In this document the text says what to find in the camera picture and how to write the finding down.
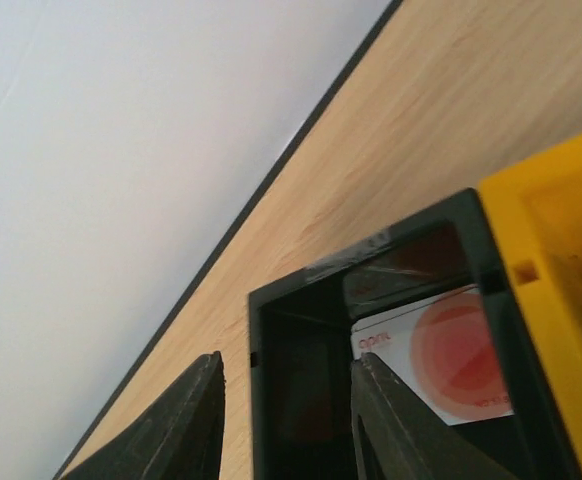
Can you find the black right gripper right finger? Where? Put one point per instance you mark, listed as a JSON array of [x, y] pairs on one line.
[[397, 436]]

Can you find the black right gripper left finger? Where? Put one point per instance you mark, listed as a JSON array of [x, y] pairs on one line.
[[179, 436]]

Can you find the black left card bin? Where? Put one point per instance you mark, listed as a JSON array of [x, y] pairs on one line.
[[301, 352]]

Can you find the yellow middle card bin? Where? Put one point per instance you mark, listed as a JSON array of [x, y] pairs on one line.
[[535, 213]]

